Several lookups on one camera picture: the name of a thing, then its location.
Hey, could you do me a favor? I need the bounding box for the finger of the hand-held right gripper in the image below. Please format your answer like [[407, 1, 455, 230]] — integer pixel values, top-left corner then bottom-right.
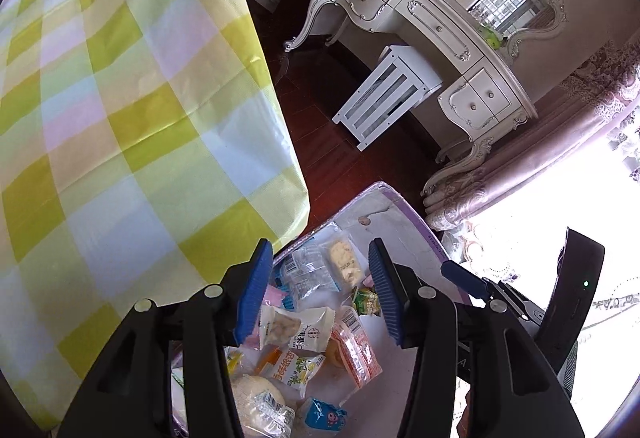
[[440, 259, 543, 326]]

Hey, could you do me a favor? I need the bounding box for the blue snack packet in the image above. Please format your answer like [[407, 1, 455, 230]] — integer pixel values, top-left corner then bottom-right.
[[301, 397, 348, 430]]

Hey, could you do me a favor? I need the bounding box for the clear round cake packet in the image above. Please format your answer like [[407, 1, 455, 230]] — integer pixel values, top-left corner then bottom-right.
[[232, 373, 297, 438]]

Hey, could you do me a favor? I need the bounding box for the small green toy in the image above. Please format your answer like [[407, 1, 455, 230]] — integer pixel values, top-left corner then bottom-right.
[[479, 22, 507, 50]]

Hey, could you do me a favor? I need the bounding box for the clear barcode snack packet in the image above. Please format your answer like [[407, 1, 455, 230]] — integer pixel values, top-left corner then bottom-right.
[[279, 245, 343, 311]]

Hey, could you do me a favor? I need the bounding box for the pink patterned curtain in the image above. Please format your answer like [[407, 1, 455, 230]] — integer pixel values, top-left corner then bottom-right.
[[422, 38, 640, 244]]

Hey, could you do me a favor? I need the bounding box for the green pea snack packet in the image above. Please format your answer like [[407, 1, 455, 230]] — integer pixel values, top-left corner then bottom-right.
[[350, 285, 385, 317]]

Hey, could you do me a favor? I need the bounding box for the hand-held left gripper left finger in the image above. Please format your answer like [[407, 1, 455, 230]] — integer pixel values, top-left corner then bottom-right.
[[57, 238, 275, 438]]

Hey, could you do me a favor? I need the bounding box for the white cardboard box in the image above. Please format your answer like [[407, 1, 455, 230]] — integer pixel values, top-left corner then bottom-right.
[[170, 181, 473, 438]]

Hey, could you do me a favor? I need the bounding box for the green checked tablecloth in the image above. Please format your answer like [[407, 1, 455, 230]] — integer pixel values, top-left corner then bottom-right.
[[0, 0, 311, 434]]

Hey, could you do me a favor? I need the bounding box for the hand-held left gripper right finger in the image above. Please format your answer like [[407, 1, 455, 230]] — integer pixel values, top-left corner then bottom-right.
[[367, 238, 586, 438]]

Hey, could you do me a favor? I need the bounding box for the white slatted stool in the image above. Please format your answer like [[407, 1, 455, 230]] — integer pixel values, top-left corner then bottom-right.
[[332, 45, 446, 151]]

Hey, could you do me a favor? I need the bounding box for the white ornate dresser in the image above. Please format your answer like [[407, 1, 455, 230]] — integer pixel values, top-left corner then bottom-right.
[[282, 0, 538, 199]]

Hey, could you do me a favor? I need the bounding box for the red label bread packet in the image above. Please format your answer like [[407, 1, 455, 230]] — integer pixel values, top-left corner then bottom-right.
[[327, 305, 383, 389]]

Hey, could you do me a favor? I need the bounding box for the clear yellow cake packet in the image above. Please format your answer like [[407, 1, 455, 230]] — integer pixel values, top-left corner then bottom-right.
[[320, 231, 365, 291]]

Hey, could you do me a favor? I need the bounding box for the green white snack packet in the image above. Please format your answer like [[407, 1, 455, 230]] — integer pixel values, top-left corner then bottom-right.
[[270, 350, 327, 387]]

